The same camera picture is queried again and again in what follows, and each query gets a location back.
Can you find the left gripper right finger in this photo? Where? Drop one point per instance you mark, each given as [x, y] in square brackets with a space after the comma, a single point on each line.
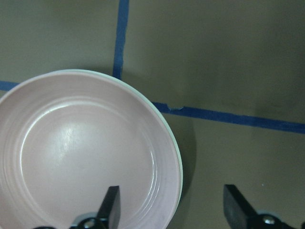
[240, 214]

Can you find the pink plate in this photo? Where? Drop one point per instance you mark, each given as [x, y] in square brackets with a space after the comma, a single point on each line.
[33, 191]

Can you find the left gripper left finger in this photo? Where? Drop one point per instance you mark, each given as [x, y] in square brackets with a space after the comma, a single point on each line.
[108, 215]

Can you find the cream plate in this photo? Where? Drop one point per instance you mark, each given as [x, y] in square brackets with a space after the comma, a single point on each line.
[105, 129]

